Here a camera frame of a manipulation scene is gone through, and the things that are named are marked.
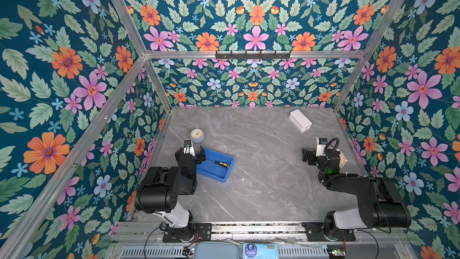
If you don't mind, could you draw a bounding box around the black yellow screwdriver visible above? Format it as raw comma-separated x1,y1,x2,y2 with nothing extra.
213,160,230,169

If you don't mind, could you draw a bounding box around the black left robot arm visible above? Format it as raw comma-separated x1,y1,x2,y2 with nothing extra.
134,147,206,242

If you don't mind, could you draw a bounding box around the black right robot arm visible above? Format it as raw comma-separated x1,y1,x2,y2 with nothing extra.
302,146,412,241

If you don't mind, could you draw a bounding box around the blue plastic bin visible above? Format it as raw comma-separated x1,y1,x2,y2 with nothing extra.
196,148,235,183

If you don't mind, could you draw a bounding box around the small round white clock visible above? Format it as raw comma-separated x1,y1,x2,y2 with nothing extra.
190,128,206,145

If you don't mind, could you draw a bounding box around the white rectangular box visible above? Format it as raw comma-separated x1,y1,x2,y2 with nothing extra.
289,109,312,133

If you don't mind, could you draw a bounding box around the grey pouch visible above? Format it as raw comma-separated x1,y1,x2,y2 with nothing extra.
194,242,240,259

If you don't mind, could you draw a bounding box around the blue tissue pack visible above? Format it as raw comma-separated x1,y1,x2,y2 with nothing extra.
242,243,280,259

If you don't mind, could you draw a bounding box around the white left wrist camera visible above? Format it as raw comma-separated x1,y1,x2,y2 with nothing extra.
183,139,195,157

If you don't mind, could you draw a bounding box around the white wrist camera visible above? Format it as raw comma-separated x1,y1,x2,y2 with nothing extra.
183,139,195,157
316,137,328,157

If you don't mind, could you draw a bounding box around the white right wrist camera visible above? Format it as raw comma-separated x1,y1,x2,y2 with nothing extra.
316,137,328,157

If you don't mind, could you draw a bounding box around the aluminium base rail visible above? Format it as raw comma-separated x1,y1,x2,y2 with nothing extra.
112,221,409,244

